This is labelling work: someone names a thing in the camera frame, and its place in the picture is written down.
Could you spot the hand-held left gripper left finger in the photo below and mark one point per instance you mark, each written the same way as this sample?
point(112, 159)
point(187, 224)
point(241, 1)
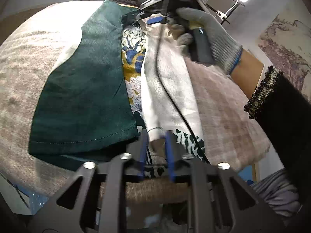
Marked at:
point(141, 155)

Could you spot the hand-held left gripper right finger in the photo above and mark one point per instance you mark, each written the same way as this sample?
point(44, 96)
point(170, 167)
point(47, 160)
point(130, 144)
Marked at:
point(170, 157)

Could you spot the person's right hand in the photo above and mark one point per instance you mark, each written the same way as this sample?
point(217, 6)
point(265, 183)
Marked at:
point(218, 41)

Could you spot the landscape wall hanging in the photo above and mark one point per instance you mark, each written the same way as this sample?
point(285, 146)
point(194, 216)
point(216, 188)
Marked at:
point(289, 51)

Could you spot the dark green garment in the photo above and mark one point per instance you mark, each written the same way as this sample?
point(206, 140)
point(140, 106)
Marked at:
point(92, 89)

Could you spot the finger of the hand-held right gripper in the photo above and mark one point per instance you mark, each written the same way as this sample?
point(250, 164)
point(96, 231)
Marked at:
point(154, 3)
point(156, 20)

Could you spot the blue patterned sheet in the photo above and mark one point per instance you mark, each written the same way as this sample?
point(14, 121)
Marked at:
point(31, 196)

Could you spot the person's right forearm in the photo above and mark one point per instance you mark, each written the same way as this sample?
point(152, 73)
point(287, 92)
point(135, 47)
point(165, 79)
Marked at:
point(281, 116)

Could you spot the person's grey pants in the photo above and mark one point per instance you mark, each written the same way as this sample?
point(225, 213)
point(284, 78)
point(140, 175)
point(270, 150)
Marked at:
point(277, 194)

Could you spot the white printed garment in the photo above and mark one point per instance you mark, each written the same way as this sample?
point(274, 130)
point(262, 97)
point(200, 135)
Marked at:
point(165, 85)

